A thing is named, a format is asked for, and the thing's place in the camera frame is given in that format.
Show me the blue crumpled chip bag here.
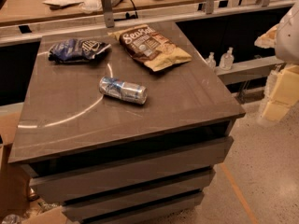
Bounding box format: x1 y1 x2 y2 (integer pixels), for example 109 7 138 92
48 38 111 63

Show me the metal railing post left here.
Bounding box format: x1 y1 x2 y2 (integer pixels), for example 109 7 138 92
101 0 115 28

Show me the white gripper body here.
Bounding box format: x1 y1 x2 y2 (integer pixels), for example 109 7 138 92
254 25 278 49

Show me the brown cardboard box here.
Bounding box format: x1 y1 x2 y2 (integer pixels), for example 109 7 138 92
0 112 29 219

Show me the grey drawer cabinet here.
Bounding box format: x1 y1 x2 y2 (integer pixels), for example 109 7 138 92
9 35 245 224

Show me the grey low shelf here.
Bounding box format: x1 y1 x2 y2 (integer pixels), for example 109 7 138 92
215 56 284 85

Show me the silver blue redbull can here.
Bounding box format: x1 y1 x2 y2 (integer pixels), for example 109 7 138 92
99 77 147 105

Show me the clear sanitizer bottle right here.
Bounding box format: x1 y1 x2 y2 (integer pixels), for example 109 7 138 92
220 47 235 70

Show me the clear sanitizer bottle left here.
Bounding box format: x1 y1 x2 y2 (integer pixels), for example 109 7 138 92
206 52 216 70

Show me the black cable on desk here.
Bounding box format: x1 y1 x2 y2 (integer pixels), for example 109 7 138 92
113 0 139 22

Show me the clear sanitizer bottle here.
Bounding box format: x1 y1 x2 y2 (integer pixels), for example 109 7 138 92
206 52 216 70
220 47 235 70

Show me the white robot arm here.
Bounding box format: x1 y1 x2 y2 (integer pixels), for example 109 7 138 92
254 2 299 125

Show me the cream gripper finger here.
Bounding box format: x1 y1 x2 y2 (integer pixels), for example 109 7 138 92
270 65 299 106
262 101 290 121

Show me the brown yellow sea salt chip bag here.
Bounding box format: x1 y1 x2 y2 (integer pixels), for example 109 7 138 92
108 24 192 72

